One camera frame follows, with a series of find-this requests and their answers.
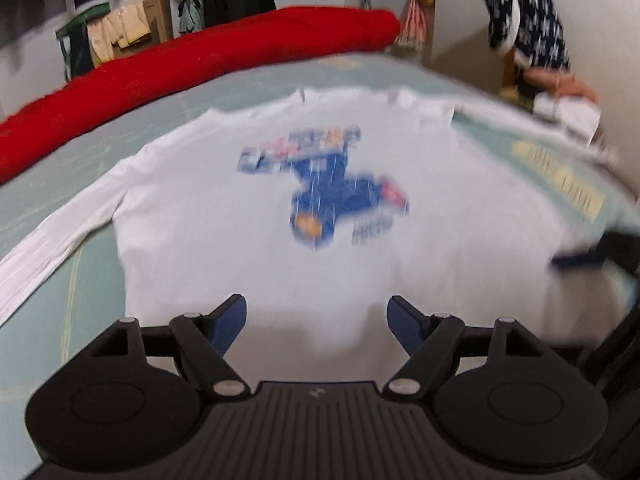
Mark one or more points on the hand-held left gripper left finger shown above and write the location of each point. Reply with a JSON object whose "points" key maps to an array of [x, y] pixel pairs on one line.
{"points": [[230, 322]]}

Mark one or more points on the pink folded cloth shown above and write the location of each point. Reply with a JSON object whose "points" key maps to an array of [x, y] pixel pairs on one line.
{"points": [[555, 82]]}

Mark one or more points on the pink patterned curtain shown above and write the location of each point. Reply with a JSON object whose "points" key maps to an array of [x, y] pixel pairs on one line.
{"points": [[417, 15]]}

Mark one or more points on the navy star-print garment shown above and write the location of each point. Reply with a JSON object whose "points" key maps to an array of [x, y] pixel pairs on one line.
{"points": [[535, 20]]}

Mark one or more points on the yellow clothes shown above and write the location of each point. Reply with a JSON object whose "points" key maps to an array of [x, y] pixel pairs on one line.
{"points": [[117, 30]]}

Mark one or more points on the white printed sweatshirt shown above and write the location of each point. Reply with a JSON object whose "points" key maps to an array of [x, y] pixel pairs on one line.
{"points": [[225, 240]]}

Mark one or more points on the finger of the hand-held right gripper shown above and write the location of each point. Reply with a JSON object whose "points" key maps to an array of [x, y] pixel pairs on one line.
{"points": [[575, 260]]}

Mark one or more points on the pale green hanging garment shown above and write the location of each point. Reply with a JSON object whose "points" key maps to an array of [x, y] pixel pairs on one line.
{"points": [[190, 17]]}

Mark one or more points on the cardboard box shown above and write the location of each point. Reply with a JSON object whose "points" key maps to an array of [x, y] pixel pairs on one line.
{"points": [[161, 17]]}

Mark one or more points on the red quilt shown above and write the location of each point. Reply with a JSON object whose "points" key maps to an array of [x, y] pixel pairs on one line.
{"points": [[200, 65]]}

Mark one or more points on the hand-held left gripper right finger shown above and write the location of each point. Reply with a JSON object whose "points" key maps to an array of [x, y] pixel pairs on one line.
{"points": [[402, 322]]}

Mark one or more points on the wooden chair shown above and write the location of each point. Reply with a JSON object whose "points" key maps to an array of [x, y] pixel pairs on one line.
{"points": [[510, 77]]}

